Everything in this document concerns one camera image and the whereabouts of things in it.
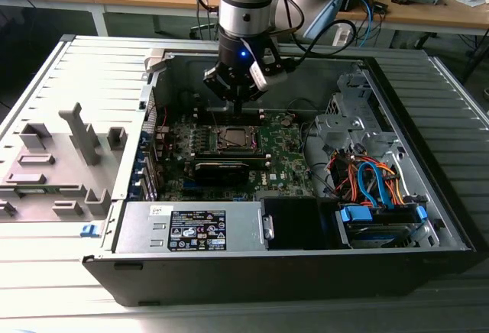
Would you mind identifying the silver CPU green edge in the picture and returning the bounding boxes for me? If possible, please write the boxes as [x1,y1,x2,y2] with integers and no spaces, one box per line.
[224,128,251,146]

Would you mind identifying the green motherboard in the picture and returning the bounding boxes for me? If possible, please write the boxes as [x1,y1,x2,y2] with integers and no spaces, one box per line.
[154,110,319,202]

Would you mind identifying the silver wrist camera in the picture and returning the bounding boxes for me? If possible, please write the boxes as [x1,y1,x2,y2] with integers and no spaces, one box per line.
[248,60,290,92]

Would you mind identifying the thin black wire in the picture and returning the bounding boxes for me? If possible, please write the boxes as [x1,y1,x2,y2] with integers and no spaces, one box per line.
[284,97,321,116]

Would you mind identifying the grey power supply unit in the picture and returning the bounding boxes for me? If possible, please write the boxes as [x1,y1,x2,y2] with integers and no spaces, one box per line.
[112,199,268,254]

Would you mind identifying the green RAM stick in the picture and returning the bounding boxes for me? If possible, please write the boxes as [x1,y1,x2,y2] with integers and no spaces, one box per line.
[193,150,267,170]
[17,184,50,196]

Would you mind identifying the red orange power wires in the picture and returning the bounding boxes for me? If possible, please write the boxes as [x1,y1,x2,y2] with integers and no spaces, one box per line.
[326,151,362,196]

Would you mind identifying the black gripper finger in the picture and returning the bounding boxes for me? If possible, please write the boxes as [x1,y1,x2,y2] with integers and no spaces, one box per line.
[202,63,245,117]
[242,79,265,102]

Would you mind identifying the silver hard disk drive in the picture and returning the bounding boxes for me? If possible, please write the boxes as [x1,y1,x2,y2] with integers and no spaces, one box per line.
[345,222,417,250]

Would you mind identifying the CPU socket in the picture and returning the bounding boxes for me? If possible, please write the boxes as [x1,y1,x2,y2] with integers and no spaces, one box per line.
[216,124,265,154]

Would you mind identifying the grey metal drive cage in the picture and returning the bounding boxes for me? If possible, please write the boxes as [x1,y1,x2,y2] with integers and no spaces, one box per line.
[313,73,398,158]

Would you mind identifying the metal socket cover frame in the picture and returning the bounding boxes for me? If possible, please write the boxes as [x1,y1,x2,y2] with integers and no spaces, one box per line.
[219,125,263,150]

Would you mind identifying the black graphics card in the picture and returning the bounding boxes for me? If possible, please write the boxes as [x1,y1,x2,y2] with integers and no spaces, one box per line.
[193,160,250,188]

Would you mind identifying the orange SATA cable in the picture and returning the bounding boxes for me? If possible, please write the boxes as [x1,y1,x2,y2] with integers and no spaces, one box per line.
[376,159,406,206]

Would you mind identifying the blue disk carrier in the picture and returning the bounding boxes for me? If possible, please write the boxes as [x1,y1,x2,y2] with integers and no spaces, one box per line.
[335,202,428,248]

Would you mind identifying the blue SATA cable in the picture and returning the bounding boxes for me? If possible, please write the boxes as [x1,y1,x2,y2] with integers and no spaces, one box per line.
[357,160,394,209]

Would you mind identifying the black camera cable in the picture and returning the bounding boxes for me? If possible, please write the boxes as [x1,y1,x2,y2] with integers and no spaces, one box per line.
[288,19,358,65]

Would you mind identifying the black grey PC case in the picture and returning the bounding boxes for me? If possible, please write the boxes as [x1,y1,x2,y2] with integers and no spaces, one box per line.
[82,48,478,307]

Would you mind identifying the grey parts rack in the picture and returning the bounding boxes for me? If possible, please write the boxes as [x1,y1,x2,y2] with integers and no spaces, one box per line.
[0,102,129,224]

